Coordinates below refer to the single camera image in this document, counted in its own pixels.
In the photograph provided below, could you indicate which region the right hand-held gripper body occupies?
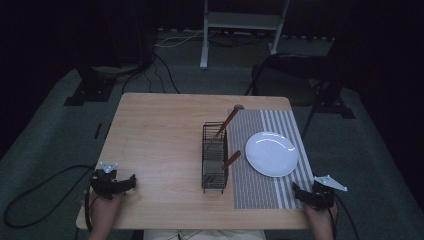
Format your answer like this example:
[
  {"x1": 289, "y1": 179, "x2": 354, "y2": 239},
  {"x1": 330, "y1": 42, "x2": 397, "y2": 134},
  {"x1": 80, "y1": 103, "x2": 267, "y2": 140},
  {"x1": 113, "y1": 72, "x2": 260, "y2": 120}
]
[{"x1": 309, "y1": 174, "x2": 348, "y2": 212}]

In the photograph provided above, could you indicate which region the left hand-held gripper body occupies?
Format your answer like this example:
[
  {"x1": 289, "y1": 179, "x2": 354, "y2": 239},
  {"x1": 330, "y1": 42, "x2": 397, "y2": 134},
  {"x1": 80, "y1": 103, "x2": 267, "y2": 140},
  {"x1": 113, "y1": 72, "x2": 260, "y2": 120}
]
[{"x1": 89, "y1": 161, "x2": 122, "y2": 201}]

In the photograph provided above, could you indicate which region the short wooden-handled utensil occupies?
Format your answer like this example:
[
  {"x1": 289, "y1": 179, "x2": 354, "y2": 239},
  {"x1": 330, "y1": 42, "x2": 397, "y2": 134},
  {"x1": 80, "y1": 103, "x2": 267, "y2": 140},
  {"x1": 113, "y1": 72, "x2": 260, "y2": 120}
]
[{"x1": 221, "y1": 149, "x2": 242, "y2": 172}]

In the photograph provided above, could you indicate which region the black wire cutlery rack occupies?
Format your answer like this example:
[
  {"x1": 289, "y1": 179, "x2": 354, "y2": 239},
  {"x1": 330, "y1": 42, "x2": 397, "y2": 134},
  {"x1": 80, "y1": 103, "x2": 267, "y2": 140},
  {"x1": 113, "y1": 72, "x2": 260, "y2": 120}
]
[{"x1": 201, "y1": 121, "x2": 230, "y2": 195}]

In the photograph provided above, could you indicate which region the long wooden spoon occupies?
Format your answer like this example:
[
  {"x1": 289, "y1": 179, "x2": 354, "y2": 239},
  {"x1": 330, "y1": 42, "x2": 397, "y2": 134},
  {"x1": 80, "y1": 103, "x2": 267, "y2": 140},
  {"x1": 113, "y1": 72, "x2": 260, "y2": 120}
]
[{"x1": 212, "y1": 104, "x2": 245, "y2": 141}]

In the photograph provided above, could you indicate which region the person's right hand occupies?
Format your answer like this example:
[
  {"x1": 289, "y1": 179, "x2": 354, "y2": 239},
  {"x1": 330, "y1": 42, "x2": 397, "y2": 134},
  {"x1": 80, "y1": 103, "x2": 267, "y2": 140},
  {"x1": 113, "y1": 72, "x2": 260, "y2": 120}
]
[{"x1": 302, "y1": 201, "x2": 340, "y2": 232}]

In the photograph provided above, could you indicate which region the white round plate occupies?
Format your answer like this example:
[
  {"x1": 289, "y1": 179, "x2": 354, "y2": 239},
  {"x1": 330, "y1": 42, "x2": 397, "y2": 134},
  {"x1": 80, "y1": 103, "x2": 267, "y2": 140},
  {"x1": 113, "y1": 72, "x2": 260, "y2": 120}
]
[{"x1": 244, "y1": 131, "x2": 300, "y2": 178}]

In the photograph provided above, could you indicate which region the grey striped placemat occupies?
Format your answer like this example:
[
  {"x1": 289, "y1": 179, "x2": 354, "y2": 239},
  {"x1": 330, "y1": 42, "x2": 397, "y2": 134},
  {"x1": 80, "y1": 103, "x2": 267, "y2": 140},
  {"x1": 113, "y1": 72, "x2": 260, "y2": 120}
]
[{"x1": 227, "y1": 108, "x2": 316, "y2": 210}]

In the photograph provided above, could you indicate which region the black stand base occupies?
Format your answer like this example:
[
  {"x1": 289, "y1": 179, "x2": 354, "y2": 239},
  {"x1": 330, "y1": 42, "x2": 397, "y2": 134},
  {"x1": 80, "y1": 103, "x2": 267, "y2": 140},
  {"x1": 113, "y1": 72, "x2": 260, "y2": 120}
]
[
  {"x1": 313, "y1": 96, "x2": 356, "y2": 120},
  {"x1": 63, "y1": 63, "x2": 149, "y2": 108}
]

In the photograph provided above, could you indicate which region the black folding chair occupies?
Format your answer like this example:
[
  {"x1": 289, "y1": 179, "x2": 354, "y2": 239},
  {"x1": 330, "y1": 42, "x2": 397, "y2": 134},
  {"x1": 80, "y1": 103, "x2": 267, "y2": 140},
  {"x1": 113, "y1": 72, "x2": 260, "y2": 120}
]
[{"x1": 244, "y1": 52, "x2": 348, "y2": 141}]

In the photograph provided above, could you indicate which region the white metal stand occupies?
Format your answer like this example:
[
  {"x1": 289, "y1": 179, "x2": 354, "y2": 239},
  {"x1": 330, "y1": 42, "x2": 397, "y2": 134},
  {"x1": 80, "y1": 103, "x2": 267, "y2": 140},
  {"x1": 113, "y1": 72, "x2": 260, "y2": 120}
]
[{"x1": 199, "y1": 0, "x2": 292, "y2": 70}]

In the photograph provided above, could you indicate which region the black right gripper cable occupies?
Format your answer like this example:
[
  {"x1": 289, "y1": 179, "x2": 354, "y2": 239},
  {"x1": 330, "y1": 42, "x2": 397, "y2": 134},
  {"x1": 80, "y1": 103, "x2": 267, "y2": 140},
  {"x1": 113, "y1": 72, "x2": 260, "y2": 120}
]
[{"x1": 327, "y1": 192, "x2": 362, "y2": 240}]

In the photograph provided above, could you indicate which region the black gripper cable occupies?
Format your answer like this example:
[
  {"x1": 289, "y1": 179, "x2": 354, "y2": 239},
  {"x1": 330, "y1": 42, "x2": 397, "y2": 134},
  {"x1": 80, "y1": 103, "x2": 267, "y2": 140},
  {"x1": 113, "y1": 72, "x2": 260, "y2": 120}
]
[
  {"x1": 327, "y1": 192, "x2": 362, "y2": 240},
  {"x1": 2, "y1": 164, "x2": 98, "y2": 240}
]

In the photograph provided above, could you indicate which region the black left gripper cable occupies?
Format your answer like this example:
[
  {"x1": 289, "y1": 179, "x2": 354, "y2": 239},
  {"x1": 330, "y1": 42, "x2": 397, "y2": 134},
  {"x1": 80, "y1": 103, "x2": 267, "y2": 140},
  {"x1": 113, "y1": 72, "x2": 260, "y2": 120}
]
[{"x1": 2, "y1": 164, "x2": 98, "y2": 240}]

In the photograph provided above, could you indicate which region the black floor cable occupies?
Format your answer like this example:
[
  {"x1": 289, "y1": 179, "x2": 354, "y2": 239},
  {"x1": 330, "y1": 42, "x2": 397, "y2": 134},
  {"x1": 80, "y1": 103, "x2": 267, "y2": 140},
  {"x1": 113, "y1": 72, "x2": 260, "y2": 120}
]
[{"x1": 121, "y1": 52, "x2": 182, "y2": 95}]

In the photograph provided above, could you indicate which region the white floor cable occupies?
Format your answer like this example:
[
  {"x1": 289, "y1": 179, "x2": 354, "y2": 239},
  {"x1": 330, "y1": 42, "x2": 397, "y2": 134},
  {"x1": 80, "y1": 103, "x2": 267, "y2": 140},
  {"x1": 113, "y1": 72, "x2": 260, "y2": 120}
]
[{"x1": 154, "y1": 29, "x2": 218, "y2": 48}]

